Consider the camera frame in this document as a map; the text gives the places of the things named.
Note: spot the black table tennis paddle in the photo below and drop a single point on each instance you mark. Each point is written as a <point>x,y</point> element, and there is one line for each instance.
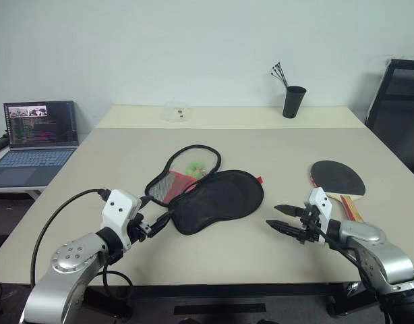
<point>335,177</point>

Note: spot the black plastic cup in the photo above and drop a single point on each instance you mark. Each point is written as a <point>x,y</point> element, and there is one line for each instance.
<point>293,103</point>

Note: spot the open grey laptop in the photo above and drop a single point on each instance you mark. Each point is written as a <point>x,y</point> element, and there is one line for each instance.
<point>35,158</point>

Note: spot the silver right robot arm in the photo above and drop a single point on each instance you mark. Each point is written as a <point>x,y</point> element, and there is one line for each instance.
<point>370,236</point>

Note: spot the black table frame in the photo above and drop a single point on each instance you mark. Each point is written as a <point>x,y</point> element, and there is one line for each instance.
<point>227,295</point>

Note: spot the clear plastic box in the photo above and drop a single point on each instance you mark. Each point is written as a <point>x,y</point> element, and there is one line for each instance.
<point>176,113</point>

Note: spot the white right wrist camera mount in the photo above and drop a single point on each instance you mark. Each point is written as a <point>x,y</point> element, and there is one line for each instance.
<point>323,206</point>

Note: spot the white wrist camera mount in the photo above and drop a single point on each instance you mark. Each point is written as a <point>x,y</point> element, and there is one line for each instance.
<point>117,209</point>
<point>323,206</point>

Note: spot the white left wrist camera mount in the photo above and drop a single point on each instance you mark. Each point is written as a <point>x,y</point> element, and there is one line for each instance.
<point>117,209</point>

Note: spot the black mesh office chair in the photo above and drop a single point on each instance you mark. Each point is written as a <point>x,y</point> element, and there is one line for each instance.
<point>395,114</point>

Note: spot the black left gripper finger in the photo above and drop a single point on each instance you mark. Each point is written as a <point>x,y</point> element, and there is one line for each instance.
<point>159,224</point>
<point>144,200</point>

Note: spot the white laptop stand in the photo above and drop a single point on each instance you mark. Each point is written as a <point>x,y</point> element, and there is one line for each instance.
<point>15,191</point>

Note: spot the black red paddle case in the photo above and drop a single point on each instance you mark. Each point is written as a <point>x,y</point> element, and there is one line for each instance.
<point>217,199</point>

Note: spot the dark rounded shape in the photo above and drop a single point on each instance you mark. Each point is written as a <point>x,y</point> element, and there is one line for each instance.
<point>267,321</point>
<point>190,320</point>

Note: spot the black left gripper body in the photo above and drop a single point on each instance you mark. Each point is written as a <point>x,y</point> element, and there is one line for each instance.
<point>139,229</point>

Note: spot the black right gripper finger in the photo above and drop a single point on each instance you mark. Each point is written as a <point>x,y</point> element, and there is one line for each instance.
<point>286,229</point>
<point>291,210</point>

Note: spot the green fuzzy ball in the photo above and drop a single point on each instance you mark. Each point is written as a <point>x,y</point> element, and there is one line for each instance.
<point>195,167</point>

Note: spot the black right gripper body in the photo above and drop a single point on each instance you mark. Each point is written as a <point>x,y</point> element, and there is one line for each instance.
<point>309,226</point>

